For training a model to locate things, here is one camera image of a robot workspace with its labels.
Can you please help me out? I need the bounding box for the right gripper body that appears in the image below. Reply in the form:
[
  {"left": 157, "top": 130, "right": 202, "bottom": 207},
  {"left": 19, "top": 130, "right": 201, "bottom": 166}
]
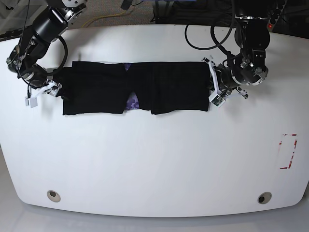
[{"left": 26, "top": 72, "right": 60, "bottom": 97}]

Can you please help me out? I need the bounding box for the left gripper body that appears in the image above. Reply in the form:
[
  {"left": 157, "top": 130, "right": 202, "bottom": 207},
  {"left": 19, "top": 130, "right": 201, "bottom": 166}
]
[{"left": 213, "top": 64, "right": 248, "bottom": 99}]

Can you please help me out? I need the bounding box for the black T-shirt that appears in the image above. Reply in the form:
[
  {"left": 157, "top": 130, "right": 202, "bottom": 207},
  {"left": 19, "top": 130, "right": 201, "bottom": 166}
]
[{"left": 61, "top": 61, "right": 210, "bottom": 115}]

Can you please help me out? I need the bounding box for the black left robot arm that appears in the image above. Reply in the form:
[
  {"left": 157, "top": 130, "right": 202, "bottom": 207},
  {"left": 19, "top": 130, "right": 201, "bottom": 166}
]
[{"left": 203, "top": 0, "right": 270, "bottom": 106}]

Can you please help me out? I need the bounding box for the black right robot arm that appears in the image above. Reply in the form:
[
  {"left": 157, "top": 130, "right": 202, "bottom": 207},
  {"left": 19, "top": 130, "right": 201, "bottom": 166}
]
[{"left": 6, "top": 0, "right": 87, "bottom": 107}]

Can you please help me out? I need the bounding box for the black tripod rod on floor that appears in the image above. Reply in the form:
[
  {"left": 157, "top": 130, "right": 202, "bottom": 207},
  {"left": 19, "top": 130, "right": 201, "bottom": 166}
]
[{"left": 0, "top": 28, "right": 23, "bottom": 42}]

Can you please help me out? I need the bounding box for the red tape rectangle marking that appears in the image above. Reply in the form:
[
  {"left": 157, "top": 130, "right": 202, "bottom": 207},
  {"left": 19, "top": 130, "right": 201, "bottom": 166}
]
[{"left": 277, "top": 133, "right": 298, "bottom": 170}]

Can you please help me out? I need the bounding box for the black power strip red light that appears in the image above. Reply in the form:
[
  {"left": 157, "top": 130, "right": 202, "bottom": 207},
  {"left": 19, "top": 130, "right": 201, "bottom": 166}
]
[{"left": 267, "top": 0, "right": 287, "bottom": 32}]

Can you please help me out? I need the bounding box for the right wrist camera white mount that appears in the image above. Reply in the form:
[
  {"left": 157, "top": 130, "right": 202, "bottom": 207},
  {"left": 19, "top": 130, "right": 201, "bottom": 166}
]
[{"left": 25, "top": 81, "right": 62, "bottom": 108}]

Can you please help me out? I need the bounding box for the left table cable grommet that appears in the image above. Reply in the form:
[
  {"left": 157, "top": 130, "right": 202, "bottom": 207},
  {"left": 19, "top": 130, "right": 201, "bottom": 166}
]
[{"left": 47, "top": 190, "right": 61, "bottom": 203}]

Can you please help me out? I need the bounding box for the table cable grommet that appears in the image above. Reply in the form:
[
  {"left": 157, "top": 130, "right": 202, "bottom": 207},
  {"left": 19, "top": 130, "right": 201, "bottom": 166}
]
[
  {"left": 47, "top": 190, "right": 61, "bottom": 203},
  {"left": 257, "top": 192, "right": 272, "bottom": 204}
]

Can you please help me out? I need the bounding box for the right table cable grommet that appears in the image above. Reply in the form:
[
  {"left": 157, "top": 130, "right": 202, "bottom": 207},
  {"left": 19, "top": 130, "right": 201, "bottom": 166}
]
[{"left": 257, "top": 192, "right": 272, "bottom": 204}]

